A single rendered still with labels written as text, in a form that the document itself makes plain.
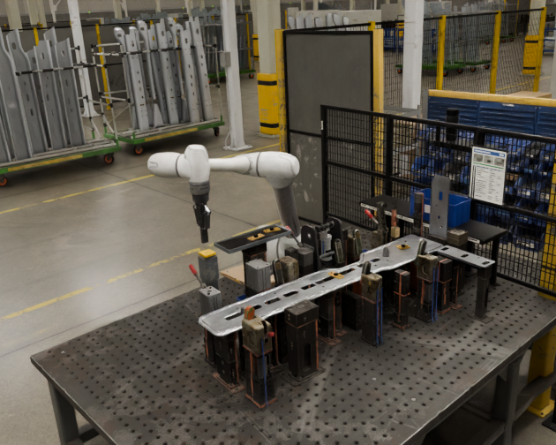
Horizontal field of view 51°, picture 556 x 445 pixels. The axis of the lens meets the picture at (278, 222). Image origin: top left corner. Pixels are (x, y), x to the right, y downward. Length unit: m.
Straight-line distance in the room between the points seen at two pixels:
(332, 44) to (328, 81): 0.32
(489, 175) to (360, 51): 2.13
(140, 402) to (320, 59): 3.68
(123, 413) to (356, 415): 0.93
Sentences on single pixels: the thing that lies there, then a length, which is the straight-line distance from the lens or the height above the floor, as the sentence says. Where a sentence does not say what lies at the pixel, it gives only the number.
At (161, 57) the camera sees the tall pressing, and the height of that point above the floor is 1.46.
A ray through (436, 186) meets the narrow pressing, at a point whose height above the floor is 1.27.
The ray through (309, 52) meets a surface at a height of 1.80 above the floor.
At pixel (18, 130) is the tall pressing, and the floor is 0.72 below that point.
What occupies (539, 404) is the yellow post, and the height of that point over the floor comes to 0.05.
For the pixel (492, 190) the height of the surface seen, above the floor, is 1.22.
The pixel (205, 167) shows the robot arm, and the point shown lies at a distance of 2.56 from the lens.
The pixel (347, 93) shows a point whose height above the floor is 1.47.
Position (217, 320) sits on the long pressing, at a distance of 2.48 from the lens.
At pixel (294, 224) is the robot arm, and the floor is 1.07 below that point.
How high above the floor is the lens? 2.21
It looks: 20 degrees down
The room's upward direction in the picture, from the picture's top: 3 degrees counter-clockwise
